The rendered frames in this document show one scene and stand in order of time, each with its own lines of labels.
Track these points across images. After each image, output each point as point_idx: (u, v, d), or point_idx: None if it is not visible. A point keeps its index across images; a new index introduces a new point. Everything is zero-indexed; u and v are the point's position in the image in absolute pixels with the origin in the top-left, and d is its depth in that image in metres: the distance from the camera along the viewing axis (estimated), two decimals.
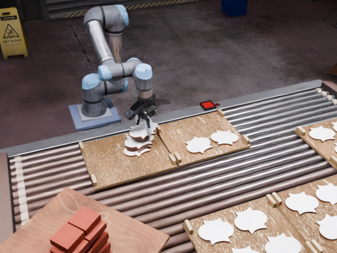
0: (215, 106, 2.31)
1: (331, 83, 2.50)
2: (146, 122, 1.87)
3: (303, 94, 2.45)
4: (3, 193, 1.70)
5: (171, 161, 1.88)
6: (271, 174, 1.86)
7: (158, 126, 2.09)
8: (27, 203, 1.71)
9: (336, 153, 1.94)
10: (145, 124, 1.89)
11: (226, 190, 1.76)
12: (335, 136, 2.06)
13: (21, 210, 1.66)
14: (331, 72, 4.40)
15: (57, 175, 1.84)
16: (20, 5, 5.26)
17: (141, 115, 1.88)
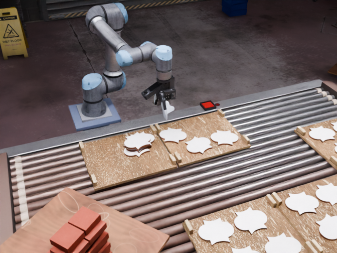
0: (215, 106, 2.31)
1: (331, 83, 2.50)
2: (162, 103, 1.88)
3: (303, 94, 2.45)
4: (3, 193, 1.70)
5: (171, 161, 1.88)
6: (271, 174, 1.86)
7: (158, 126, 2.09)
8: (27, 203, 1.71)
9: (336, 153, 1.94)
10: (161, 106, 1.90)
11: (226, 190, 1.76)
12: (335, 136, 2.06)
13: (21, 210, 1.66)
14: (331, 72, 4.40)
15: (57, 175, 1.84)
16: (20, 5, 5.26)
17: (158, 96, 1.90)
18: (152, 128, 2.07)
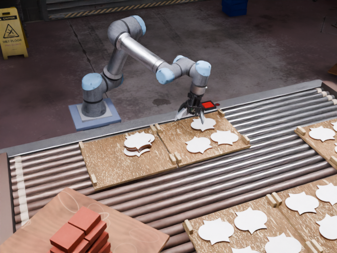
0: (215, 106, 2.31)
1: (331, 83, 2.50)
2: (182, 106, 1.99)
3: (303, 94, 2.45)
4: (3, 193, 1.70)
5: (171, 161, 1.88)
6: (271, 174, 1.86)
7: (158, 126, 2.09)
8: (27, 203, 1.71)
9: (336, 153, 1.94)
10: (183, 110, 2.00)
11: (226, 190, 1.76)
12: (335, 136, 2.06)
13: (21, 210, 1.66)
14: (331, 72, 4.40)
15: (57, 175, 1.84)
16: (20, 5, 5.26)
17: None
18: (152, 128, 2.07)
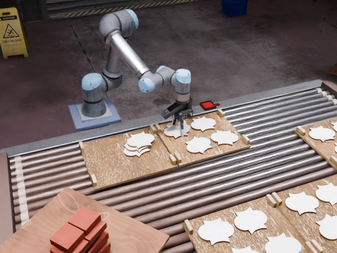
0: (215, 106, 2.31)
1: (331, 83, 2.50)
2: (180, 123, 2.00)
3: (303, 94, 2.45)
4: (3, 193, 1.70)
5: (171, 161, 1.88)
6: (271, 174, 1.86)
7: (158, 126, 2.09)
8: (27, 203, 1.71)
9: (336, 153, 1.94)
10: (179, 125, 2.02)
11: (226, 190, 1.76)
12: (335, 136, 2.06)
13: (21, 210, 1.66)
14: (331, 72, 4.40)
15: (57, 175, 1.84)
16: (20, 5, 5.26)
17: (176, 116, 2.02)
18: (152, 128, 2.07)
